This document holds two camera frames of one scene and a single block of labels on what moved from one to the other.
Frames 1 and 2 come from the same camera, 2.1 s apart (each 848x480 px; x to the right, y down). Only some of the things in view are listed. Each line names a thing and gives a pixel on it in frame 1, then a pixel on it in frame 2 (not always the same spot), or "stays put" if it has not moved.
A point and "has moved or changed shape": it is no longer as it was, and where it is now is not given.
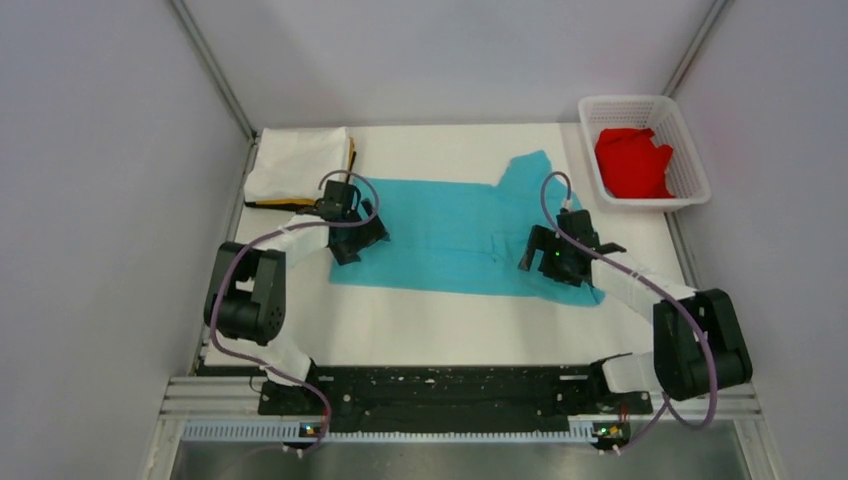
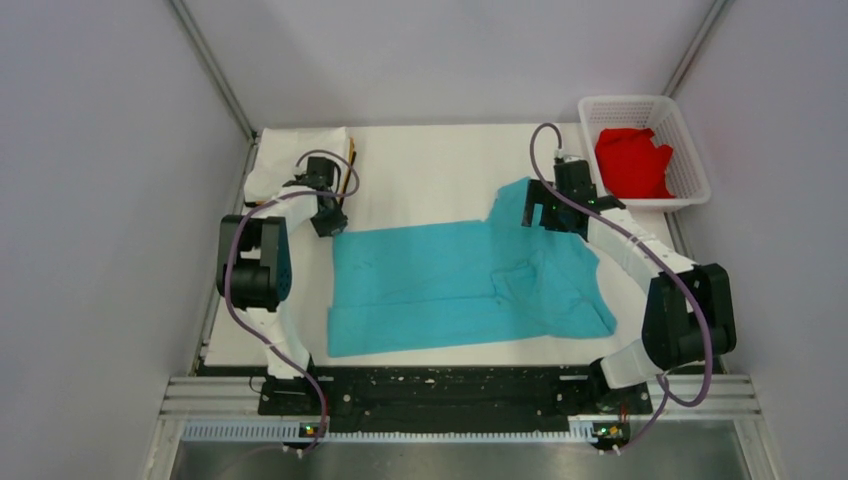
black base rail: [528, 391] stays put
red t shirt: [631, 165] stays put
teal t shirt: [464, 238] has moved or changed shape
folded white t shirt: [291, 162] stays put
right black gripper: [540, 240] → [535, 195]
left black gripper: [371, 232] → [338, 220]
